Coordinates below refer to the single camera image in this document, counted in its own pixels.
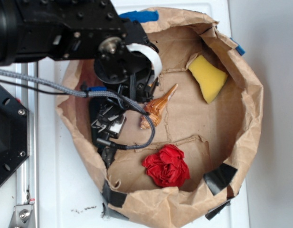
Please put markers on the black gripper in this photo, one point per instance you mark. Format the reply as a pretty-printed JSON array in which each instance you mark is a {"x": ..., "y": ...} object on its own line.
[{"x": 129, "y": 65}]

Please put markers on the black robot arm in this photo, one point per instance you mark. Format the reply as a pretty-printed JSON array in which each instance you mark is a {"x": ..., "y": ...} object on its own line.
[{"x": 31, "y": 30}]

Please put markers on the orange spiral seashell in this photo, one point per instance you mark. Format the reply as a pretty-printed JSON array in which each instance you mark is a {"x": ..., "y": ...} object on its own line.
[{"x": 156, "y": 106}]

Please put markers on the dark green oval object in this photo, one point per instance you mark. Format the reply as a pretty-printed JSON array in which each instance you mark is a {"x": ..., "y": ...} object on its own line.
[{"x": 94, "y": 109}]

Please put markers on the blue tape top edge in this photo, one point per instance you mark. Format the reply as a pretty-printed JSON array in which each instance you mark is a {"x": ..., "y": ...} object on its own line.
[{"x": 141, "y": 16}]

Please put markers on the blue tape edge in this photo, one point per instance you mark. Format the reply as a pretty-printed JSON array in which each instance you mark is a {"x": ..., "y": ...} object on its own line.
[
  {"x": 239, "y": 49},
  {"x": 141, "y": 16}
]

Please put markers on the yellow sponge piece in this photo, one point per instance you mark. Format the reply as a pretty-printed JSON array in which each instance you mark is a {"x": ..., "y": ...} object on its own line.
[{"x": 210, "y": 79}]

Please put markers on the brown paper bag tray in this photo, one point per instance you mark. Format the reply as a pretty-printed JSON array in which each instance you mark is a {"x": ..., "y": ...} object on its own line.
[{"x": 225, "y": 131}]

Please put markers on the red crumpled paper ball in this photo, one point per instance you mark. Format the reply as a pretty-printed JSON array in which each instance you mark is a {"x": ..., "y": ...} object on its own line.
[{"x": 167, "y": 167}]

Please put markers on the blue tape right edge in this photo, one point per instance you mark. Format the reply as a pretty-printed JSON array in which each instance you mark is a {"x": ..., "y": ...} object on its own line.
[{"x": 239, "y": 49}]

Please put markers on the black tape lower left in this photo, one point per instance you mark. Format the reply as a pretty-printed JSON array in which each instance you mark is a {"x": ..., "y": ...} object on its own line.
[{"x": 114, "y": 198}]

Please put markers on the black tape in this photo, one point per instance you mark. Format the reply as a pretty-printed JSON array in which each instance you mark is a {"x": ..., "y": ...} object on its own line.
[
  {"x": 219, "y": 178},
  {"x": 114, "y": 198}
]

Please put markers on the black tape lower right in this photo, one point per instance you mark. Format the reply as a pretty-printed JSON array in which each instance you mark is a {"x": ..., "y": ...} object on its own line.
[{"x": 219, "y": 178}]

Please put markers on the white cutting board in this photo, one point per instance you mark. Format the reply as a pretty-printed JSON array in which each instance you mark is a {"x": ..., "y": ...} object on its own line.
[{"x": 67, "y": 196}]

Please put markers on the aluminium rail frame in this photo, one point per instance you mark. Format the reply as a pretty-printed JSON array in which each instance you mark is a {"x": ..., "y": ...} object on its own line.
[{"x": 25, "y": 212}]

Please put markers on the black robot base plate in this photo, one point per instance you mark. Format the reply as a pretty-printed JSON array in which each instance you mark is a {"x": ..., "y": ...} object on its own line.
[{"x": 13, "y": 135}]

